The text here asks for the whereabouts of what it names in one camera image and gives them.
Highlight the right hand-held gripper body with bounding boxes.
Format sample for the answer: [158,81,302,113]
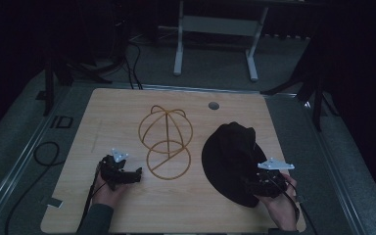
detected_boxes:
[245,158,296,199]

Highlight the black tripod stand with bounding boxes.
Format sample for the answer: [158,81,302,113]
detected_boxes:
[42,48,114,118]
[259,42,341,133]

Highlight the black hanging floor cables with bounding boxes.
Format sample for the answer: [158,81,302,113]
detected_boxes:
[111,19,144,90]

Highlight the white metal desk frame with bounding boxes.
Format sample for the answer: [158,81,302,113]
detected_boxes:
[172,0,270,82]

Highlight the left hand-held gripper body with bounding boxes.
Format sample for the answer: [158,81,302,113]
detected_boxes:
[98,148,135,192]

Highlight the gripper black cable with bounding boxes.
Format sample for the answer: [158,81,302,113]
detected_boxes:
[267,177,319,235]
[77,163,108,233]

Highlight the black floor cable loop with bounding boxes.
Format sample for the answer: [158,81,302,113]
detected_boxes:
[4,140,61,235]

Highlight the black brimmed hat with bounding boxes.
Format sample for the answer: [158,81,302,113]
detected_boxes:
[201,121,270,209]

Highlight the grey tape piece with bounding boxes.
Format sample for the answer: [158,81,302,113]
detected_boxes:
[46,197,64,209]

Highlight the gold wire hat stand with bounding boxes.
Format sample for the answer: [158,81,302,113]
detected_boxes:
[138,105,194,181]

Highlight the person's left hand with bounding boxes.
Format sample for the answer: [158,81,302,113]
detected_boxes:
[91,173,129,209]

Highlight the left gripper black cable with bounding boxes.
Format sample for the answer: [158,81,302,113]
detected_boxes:
[77,163,108,233]

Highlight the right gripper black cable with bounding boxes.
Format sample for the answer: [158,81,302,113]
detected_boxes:
[267,177,319,235]

